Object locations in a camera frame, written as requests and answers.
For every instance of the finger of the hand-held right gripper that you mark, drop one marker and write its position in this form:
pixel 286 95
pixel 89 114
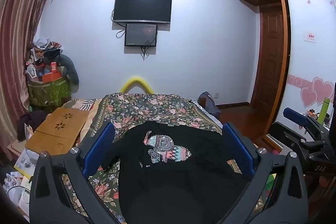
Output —
pixel 284 133
pixel 296 116

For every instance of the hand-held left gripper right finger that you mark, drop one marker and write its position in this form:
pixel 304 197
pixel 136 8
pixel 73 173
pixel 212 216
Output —
pixel 237 146

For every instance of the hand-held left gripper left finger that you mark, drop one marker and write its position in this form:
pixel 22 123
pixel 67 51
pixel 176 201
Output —
pixel 101 146

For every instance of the black elephant print shirt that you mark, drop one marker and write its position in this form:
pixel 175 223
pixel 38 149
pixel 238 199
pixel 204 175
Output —
pixel 173 174

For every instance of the green bottle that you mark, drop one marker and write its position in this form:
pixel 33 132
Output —
pixel 323 108

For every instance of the striped pillow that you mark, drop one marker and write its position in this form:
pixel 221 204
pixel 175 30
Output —
pixel 82 103

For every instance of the wooden lap table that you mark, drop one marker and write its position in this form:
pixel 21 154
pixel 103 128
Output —
pixel 56 129

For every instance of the blue grey bag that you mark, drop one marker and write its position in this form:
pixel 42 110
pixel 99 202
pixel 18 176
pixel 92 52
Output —
pixel 208 103

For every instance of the floral bedspread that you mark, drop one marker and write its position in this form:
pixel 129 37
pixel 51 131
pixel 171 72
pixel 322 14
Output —
pixel 147 108

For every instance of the white wardrobe door with hearts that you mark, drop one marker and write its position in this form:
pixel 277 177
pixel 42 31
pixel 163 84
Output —
pixel 309 56

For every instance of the yellow foam tube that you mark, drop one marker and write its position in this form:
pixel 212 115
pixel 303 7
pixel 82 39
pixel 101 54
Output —
pixel 136 85

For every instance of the dark purple cloth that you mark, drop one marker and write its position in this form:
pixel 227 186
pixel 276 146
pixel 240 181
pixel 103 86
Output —
pixel 30 121

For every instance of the red white sticker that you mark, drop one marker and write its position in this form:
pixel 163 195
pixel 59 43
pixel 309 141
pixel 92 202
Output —
pixel 310 37

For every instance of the pile of papers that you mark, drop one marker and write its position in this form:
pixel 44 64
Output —
pixel 22 166

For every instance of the pile of clutter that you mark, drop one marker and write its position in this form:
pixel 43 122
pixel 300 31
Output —
pixel 44 61

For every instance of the striped brown curtain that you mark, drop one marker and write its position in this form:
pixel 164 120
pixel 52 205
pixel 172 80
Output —
pixel 18 37

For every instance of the wall socket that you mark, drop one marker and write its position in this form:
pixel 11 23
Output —
pixel 216 95

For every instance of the small wall monitor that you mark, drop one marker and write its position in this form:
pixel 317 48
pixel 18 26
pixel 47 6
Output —
pixel 141 34

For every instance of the large wall television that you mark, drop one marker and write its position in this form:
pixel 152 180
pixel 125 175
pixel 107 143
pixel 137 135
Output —
pixel 143 6

